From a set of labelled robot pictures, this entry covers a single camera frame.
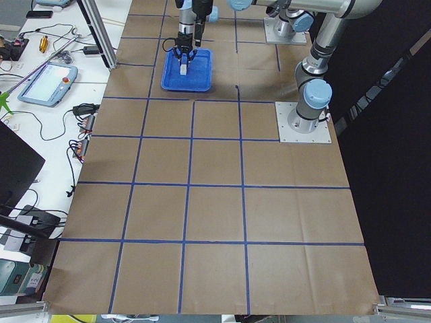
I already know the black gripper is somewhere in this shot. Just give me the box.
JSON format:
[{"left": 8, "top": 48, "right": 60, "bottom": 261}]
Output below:
[{"left": 172, "top": 32, "right": 197, "bottom": 61}]

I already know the white block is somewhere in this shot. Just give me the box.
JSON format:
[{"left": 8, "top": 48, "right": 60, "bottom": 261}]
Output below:
[
  {"left": 180, "top": 54, "right": 189, "bottom": 67},
  {"left": 180, "top": 65, "right": 187, "bottom": 75}
]

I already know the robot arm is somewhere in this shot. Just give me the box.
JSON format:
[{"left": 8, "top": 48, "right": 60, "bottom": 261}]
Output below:
[
  {"left": 278, "top": 0, "right": 381, "bottom": 134},
  {"left": 172, "top": 0, "right": 218, "bottom": 65}
]

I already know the blue plastic tray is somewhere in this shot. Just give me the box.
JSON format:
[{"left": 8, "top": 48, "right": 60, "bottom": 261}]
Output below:
[{"left": 161, "top": 48, "right": 213, "bottom": 92}]

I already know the black power adapter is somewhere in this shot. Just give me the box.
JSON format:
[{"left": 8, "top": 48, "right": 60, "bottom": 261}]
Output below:
[{"left": 82, "top": 46, "right": 100, "bottom": 55}]

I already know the orange tool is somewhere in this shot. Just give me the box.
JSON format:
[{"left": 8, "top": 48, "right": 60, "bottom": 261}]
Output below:
[{"left": 39, "top": 36, "right": 48, "bottom": 53}]

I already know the teach pendant tablet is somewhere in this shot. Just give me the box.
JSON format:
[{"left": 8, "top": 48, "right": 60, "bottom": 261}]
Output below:
[{"left": 18, "top": 63, "right": 78, "bottom": 107}]

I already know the black smartphone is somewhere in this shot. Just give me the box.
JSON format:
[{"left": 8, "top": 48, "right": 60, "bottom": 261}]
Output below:
[{"left": 26, "top": 10, "right": 53, "bottom": 19}]

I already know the black monitor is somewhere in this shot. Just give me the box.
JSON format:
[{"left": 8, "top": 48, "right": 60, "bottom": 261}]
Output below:
[{"left": 0, "top": 122, "right": 45, "bottom": 216}]

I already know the aluminium frame post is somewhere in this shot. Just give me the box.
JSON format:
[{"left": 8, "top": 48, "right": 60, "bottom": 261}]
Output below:
[{"left": 77, "top": 0, "right": 118, "bottom": 71}]

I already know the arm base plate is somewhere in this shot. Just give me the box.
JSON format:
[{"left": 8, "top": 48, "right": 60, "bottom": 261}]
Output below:
[
  {"left": 275, "top": 102, "right": 332, "bottom": 144},
  {"left": 263, "top": 17, "right": 307, "bottom": 45}
]

